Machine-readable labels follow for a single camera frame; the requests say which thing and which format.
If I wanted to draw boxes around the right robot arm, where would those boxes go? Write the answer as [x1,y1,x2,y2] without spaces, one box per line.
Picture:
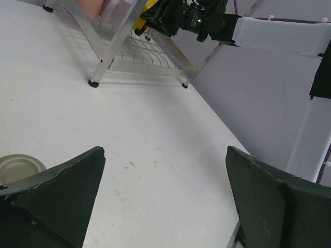
[135,1,330,182]

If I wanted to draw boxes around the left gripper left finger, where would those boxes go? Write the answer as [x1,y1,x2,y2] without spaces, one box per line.
[1,146,106,247]

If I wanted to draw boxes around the small taupe mug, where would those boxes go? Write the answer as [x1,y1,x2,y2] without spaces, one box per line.
[1,154,46,185]

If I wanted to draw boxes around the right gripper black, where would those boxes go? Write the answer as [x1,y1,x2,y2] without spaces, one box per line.
[140,0,186,37]

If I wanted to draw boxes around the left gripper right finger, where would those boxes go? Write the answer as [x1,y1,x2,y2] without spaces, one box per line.
[225,146,330,247]

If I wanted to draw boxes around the yellow mug black handle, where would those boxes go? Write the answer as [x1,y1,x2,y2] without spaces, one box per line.
[132,0,157,36]

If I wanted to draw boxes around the aluminium mounting rail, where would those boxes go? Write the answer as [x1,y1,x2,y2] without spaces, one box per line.
[226,222,246,248]

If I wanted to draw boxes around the pink tall tumbler cup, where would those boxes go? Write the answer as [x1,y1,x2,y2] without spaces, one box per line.
[76,0,103,19]

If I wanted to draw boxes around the steel dish rack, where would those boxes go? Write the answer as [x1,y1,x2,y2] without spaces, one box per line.
[42,0,264,90]

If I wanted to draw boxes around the lilac ribbed mug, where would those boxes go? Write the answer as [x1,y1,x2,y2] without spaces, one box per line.
[99,0,121,22]

